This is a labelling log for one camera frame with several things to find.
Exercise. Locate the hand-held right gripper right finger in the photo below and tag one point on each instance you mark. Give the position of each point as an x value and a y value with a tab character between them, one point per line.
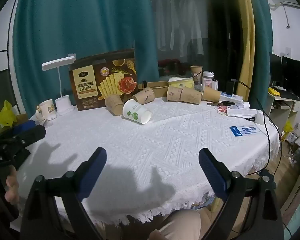
212	172

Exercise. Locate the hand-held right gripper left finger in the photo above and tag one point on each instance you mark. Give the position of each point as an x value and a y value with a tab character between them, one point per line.
93	170

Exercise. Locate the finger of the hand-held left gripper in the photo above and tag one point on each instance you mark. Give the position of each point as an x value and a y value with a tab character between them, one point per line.
33	133
23	125

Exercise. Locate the person's left hand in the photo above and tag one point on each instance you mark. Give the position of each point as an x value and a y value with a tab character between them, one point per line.
11	185

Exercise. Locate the yellow plastic bag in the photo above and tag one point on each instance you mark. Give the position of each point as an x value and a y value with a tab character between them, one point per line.
5	116

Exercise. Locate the white cartoon mug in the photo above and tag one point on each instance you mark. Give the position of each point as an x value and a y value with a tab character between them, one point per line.
49	108

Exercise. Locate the white desk lamp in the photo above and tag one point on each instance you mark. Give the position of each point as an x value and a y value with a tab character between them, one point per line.
63	105

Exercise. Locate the blue and white card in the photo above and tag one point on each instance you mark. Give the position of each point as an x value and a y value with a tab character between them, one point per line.
243	131

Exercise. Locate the person's leg in beige pants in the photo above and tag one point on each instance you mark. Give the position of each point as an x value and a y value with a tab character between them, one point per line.
182	226

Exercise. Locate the red and white face mask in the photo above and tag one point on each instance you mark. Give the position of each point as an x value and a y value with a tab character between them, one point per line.
222	110

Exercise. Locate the white textured tablecloth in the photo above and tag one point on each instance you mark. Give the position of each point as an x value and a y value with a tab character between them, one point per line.
152	140

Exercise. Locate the crumpled white paper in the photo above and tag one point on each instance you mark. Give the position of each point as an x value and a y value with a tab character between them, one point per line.
242	111

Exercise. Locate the brown printed paper cup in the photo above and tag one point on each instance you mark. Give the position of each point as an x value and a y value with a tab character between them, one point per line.
114	105
191	95
143	96
174	93

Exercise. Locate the white green-print paper cup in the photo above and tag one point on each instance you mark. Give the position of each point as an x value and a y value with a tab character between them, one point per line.
135	111

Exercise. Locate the brown cracker box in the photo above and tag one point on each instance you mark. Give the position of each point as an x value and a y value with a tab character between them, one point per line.
90	85

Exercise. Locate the white power strip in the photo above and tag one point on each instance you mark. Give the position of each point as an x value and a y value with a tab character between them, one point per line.
231	97

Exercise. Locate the plain brown paper cup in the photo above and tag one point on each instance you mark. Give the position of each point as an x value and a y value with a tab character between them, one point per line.
211	95

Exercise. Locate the small black box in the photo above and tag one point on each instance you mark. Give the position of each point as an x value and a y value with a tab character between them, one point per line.
230	88

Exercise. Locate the clear jar with white lid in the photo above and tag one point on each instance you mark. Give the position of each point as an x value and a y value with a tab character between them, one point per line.
207	78

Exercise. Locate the yellow tissue pack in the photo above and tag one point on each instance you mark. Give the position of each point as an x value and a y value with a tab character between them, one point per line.
181	82

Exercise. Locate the white side desk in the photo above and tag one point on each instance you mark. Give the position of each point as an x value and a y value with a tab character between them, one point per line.
283	105

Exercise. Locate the dark brown paper cup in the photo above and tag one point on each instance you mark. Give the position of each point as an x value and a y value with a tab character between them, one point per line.
196	73

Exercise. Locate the brown paper bowl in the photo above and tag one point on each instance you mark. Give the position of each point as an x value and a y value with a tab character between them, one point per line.
156	86

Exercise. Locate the teal curtain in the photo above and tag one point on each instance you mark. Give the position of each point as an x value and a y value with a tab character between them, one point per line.
262	17
77	17

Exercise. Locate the black computer monitor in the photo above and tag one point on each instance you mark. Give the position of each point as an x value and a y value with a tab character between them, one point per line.
275	68
293	76

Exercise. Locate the yellow curtain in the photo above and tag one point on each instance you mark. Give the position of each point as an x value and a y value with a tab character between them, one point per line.
246	30

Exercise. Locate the hanging white clothes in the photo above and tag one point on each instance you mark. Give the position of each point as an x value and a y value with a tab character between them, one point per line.
180	22

